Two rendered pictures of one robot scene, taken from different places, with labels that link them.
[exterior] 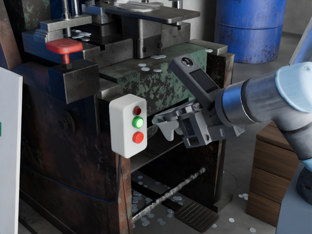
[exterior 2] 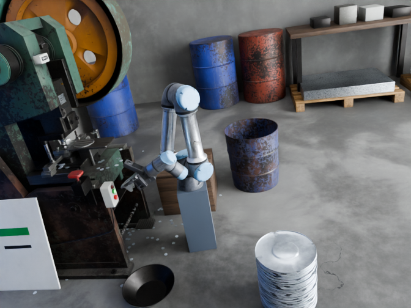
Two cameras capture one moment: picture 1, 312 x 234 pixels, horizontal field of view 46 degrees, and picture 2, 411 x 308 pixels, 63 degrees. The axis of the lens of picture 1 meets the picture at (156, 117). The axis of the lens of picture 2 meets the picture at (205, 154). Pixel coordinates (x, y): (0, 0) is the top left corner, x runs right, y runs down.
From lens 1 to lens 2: 1.15 m
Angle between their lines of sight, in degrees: 28
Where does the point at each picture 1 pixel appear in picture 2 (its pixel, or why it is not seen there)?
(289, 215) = (181, 198)
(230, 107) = (150, 171)
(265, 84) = (158, 161)
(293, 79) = (165, 157)
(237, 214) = (161, 217)
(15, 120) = (38, 221)
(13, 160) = (44, 242)
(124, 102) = (106, 185)
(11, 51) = (21, 187)
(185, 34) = not seen: hidden behind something
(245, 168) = (154, 196)
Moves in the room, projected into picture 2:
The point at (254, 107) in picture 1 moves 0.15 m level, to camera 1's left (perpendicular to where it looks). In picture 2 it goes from (158, 168) to (131, 180)
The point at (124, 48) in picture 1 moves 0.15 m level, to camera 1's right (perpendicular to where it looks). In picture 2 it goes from (86, 164) to (110, 154)
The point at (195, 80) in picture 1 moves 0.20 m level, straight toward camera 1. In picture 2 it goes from (134, 167) to (147, 182)
